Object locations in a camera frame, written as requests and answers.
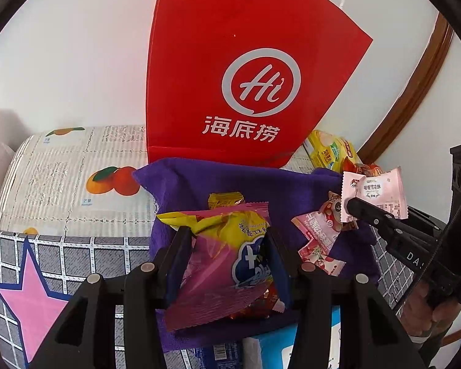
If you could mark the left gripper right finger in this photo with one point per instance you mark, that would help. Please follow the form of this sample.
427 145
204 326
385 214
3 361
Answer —
278 260

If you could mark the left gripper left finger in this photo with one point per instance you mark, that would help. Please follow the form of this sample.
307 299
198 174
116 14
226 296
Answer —
176 261

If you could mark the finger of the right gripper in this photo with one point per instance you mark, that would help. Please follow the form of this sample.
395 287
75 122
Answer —
381 220

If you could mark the pale pink nougat packet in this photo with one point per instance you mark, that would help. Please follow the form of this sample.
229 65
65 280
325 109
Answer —
384 191

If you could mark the pink yellow snack bag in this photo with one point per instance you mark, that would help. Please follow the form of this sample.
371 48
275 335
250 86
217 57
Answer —
226 271

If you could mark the panda pink snack packet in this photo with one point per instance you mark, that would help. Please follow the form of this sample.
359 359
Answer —
321 229

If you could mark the yellow triangular snack packet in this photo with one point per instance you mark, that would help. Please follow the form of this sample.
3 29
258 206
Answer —
225 199

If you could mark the dark blue snack packet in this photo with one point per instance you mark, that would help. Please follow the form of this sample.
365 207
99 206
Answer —
221 356

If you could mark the red candy packet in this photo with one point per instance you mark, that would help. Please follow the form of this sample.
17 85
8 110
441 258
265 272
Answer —
263 306

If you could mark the person right hand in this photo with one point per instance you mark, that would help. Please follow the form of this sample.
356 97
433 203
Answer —
417 317

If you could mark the orange chips bag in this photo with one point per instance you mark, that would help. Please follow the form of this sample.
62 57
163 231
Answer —
369 170

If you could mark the purple towel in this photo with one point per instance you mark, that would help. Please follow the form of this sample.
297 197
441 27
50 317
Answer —
181 185

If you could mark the yellow chips bag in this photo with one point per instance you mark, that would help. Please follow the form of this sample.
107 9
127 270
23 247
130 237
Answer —
330 152

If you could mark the blue tissue box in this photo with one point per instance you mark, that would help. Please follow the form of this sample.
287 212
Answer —
273 349

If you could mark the checkered grey tablecloth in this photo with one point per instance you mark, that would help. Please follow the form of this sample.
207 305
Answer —
117 290

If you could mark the fruit print white cloth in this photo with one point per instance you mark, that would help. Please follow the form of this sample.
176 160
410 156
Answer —
77 182

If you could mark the pink star sticker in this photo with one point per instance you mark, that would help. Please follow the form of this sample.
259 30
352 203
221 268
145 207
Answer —
32 304

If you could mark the red paper shopping bag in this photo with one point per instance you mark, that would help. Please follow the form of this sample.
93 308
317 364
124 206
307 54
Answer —
245 81

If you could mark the brown wooden door frame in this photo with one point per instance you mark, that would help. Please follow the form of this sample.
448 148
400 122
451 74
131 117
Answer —
413 95

